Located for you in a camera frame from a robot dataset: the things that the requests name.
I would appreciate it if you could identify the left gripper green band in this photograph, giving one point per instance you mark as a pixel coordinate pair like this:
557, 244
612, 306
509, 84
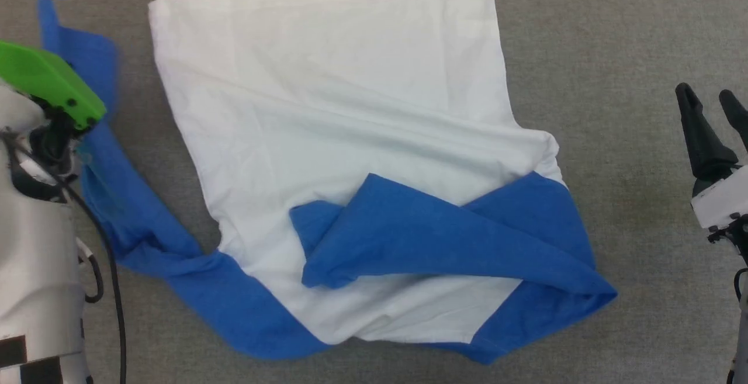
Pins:
49, 80

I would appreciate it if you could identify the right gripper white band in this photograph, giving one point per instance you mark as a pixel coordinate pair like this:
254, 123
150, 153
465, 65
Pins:
724, 197

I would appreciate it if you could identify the white and blue shirt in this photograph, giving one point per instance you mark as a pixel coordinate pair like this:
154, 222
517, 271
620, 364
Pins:
350, 168

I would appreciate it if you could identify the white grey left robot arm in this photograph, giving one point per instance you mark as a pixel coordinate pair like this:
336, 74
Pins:
35, 267

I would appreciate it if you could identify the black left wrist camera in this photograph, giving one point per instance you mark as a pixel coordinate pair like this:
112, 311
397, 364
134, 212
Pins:
52, 141

